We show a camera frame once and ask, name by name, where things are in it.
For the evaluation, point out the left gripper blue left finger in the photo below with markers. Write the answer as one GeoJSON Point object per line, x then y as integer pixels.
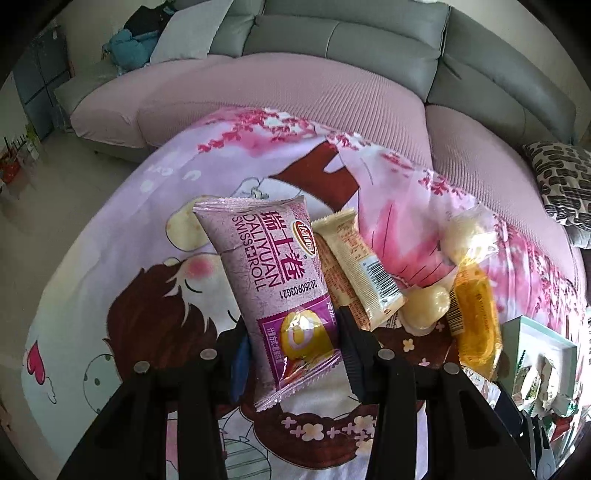
{"type": "Point", "coordinates": [241, 363]}

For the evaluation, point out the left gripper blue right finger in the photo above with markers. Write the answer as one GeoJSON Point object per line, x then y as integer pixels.
{"type": "Point", "coordinates": [351, 345]}

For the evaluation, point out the cream orange biscuit packet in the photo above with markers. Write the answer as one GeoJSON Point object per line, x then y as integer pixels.
{"type": "Point", "coordinates": [354, 273]}

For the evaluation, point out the yellow bread snack bag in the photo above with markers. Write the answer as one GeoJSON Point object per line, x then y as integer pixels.
{"type": "Point", "coordinates": [468, 240]}

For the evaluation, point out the purple swiss roll packet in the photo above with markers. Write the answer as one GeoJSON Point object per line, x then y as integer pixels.
{"type": "Point", "coordinates": [269, 254]}

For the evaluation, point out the green snack packet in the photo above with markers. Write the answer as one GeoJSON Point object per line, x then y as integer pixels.
{"type": "Point", "coordinates": [543, 385]}

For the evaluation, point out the round yellow pastry packet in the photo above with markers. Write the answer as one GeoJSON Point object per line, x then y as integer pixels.
{"type": "Point", "coordinates": [423, 308]}

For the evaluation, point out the pink cartoon print blanket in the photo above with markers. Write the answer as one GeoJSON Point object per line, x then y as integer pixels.
{"type": "Point", "coordinates": [128, 361]}

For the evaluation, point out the teal shallow tray box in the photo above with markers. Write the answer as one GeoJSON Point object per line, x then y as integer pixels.
{"type": "Point", "coordinates": [524, 334]}

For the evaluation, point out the grey cushion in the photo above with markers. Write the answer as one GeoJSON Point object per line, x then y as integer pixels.
{"type": "Point", "coordinates": [579, 238]}

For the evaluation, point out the black white patterned pillow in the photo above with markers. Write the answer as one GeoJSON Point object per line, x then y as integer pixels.
{"type": "Point", "coordinates": [563, 175]}

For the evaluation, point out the pink sofa seat cover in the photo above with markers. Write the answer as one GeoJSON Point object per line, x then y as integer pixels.
{"type": "Point", "coordinates": [146, 107]}

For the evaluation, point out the grey sofa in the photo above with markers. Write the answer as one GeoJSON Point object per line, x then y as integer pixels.
{"type": "Point", "coordinates": [437, 52]}

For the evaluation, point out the blue clothes pile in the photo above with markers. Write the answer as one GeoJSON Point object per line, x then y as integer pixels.
{"type": "Point", "coordinates": [131, 47]}

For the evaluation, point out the light grey pillow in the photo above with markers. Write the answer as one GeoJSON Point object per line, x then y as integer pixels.
{"type": "Point", "coordinates": [190, 32]}

